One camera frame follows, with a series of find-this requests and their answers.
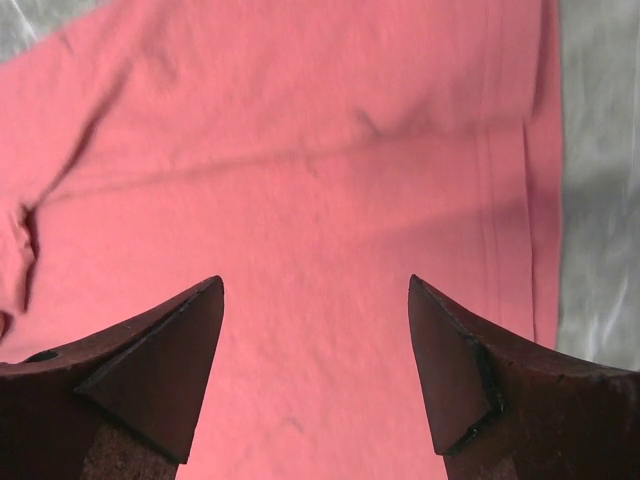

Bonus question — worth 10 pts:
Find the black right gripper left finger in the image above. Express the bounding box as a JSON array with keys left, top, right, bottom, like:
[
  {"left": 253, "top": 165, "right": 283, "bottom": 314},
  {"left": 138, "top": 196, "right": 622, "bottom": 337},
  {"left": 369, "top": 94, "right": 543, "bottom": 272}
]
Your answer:
[{"left": 1, "top": 277, "right": 224, "bottom": 479}]

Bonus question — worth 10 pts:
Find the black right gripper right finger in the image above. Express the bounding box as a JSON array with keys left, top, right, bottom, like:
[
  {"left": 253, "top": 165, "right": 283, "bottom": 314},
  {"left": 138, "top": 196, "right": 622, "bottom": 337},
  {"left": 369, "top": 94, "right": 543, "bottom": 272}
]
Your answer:
[{"left": 408, "top": 277, "right": 639, "bottom": 479}]

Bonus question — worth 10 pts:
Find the salmon pink t-shirt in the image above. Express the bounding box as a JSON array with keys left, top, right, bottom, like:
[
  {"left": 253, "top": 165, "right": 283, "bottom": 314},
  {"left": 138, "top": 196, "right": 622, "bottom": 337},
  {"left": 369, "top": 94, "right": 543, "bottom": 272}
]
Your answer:
[{"left": 1, "top": 1, "right": 563, "bottom": 479}]

